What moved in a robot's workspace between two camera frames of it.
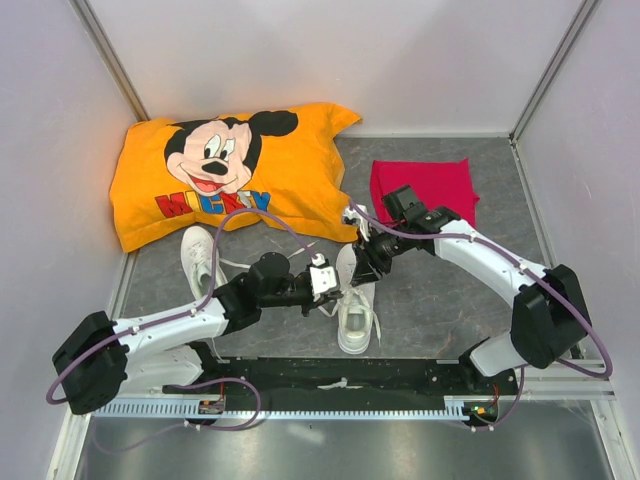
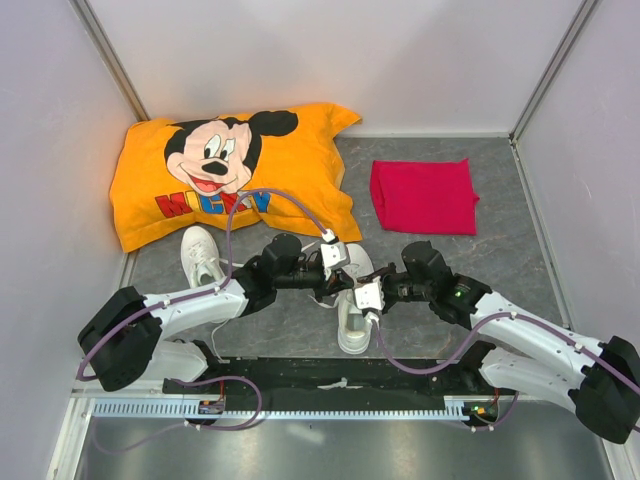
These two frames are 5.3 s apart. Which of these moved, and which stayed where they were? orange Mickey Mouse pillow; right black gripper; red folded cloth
Moved: right black gripper
Stayed: orange Mickey Mouse pillow; red folded cloth
